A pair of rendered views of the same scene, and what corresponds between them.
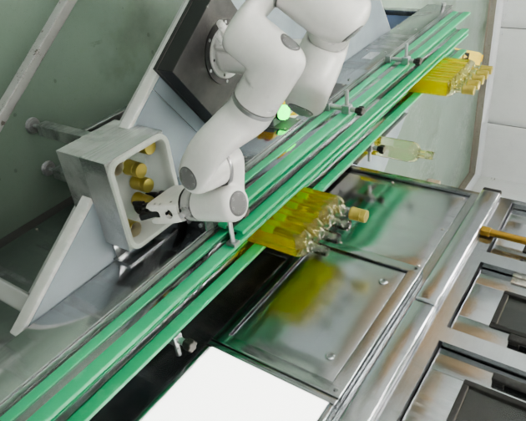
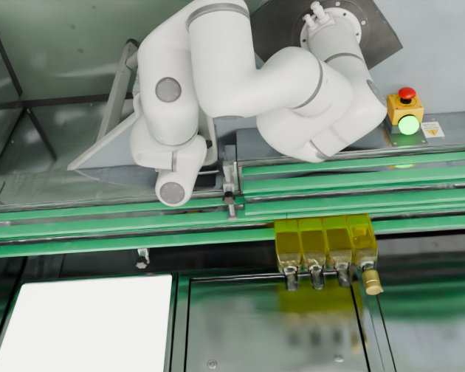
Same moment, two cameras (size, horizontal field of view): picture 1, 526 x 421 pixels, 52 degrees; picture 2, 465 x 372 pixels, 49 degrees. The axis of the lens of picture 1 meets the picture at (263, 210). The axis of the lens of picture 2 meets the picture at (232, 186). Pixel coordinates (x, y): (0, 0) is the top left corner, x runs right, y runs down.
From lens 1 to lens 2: 88 cm
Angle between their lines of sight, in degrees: 44
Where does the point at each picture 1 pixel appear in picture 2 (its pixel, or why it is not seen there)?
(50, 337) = (68, 187)
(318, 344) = (220, 348)
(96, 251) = not seen: hidden behind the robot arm
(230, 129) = (143, 131)
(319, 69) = (268, 124)
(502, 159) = not seen: outside the picture
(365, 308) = (288, 362)
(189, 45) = (271, 16)
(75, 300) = (107, 173)
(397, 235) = (439, 335)
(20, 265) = not seen: hidden behind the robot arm
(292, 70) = (154, 119)
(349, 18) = (207, 101)
